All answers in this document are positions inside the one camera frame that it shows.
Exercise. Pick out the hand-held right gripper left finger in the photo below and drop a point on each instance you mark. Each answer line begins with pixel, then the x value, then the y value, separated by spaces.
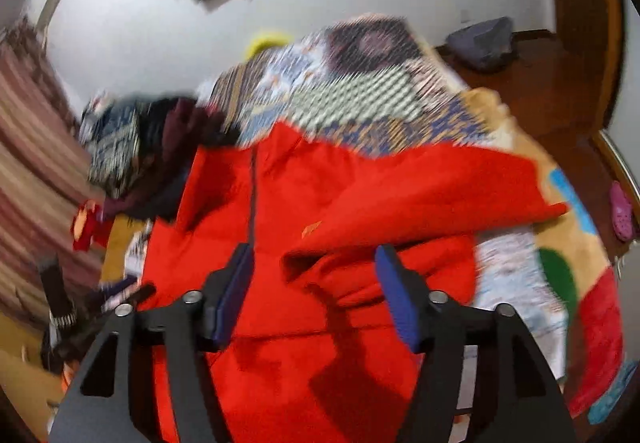
pixel 232 293

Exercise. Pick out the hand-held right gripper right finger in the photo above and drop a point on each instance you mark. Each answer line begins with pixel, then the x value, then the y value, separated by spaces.
pixel 397 293

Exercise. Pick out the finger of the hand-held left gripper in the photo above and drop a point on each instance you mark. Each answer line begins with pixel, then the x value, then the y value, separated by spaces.
pixel 119 286
pixel 127 299

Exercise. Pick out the red jacket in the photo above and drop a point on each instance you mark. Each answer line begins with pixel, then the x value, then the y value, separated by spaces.
pixel 350 183

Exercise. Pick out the red plush toy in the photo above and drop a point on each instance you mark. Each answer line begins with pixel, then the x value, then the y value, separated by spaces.
pixel 85 228

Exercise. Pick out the patterned folded garment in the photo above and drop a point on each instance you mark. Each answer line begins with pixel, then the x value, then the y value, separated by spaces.
pixel 112 143

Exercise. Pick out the striped brown curtain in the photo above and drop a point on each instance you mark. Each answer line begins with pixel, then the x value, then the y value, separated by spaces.
pixel 30 148

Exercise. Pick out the dark folded garment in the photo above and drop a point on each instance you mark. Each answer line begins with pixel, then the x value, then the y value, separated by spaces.
pixel 220 135

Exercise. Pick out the maroon folded garment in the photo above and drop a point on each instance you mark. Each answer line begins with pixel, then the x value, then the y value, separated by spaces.
pixel 175 133

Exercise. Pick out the tan cartoon blanket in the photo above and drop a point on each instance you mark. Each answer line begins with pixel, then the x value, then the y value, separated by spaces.
pixel 560 233

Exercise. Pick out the pink slipper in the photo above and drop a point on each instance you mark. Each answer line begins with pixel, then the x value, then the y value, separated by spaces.
pixel 621 210

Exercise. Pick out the yellow foam tube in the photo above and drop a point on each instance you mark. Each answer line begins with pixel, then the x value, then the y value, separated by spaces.
pixel 267 40

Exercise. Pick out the grey bag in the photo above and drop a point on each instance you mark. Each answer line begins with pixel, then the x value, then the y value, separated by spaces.
pixel 482 43

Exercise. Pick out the wooden wardrobe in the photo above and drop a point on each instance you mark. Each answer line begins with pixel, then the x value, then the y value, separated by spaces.
pixel 585 23

